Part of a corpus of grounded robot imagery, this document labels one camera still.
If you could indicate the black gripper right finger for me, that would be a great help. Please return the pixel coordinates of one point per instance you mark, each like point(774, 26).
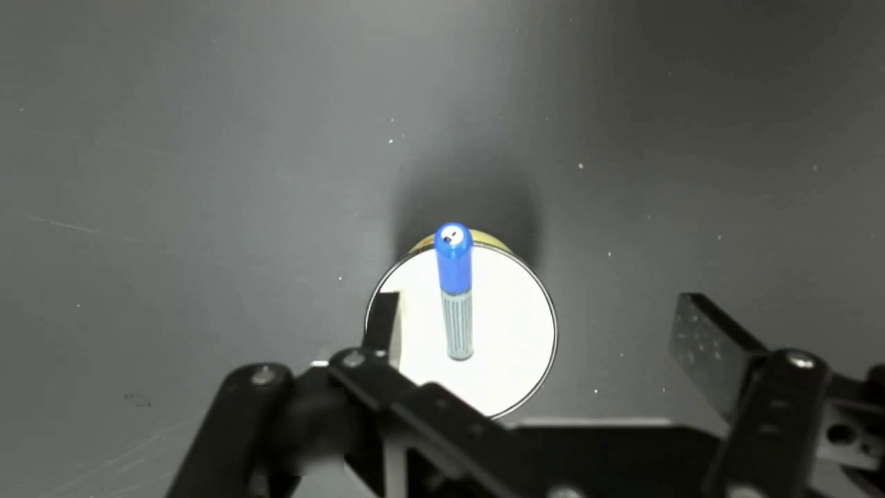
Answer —
point(735, 369)

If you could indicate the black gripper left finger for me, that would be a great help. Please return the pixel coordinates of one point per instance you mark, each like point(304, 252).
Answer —
point(367, 397)

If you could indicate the blue capped marker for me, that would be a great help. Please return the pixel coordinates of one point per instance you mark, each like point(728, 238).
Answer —
point(453, 278)

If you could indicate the yellow mug with orange print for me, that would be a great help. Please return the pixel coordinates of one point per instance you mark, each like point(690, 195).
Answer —
point(513, 340)

